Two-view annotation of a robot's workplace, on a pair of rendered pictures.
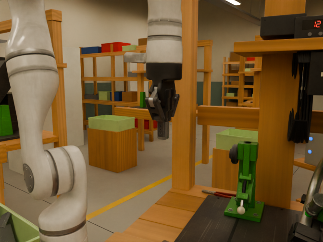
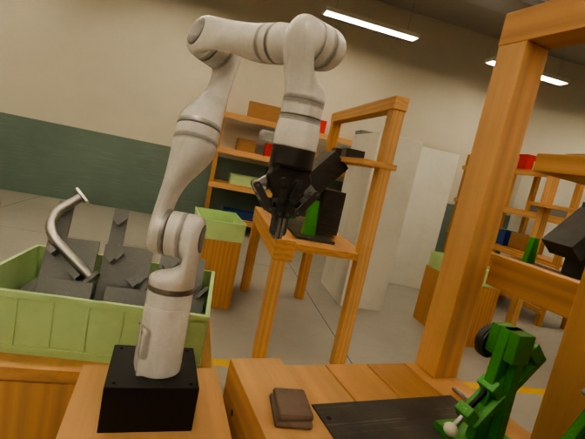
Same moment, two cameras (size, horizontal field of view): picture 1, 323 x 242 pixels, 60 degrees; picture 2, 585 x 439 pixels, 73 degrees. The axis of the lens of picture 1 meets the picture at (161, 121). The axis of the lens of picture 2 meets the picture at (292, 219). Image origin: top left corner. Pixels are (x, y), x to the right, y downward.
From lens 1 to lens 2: 0.48 m
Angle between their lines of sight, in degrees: 40
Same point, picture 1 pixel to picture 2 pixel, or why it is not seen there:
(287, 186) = not seen: outside the picture
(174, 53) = (292, 135)
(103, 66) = not seen: hidden behind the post
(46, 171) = (156, 226)
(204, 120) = (496, 280)
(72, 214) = (169, 278)
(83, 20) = not seen: hidden behind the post
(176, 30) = (300, 109)
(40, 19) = (219, 91)
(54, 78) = (201, 146)
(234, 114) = (548, 287)
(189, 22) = (502, 118)
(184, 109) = (461, 251)
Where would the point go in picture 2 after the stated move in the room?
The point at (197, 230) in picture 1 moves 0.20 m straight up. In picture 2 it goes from (367, 414) to (388, 331)
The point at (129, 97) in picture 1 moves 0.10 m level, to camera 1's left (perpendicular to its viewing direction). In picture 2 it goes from (521, 243) to (513, 240)
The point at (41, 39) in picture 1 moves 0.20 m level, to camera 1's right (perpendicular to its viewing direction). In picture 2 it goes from (205, 108) to (272, 116)
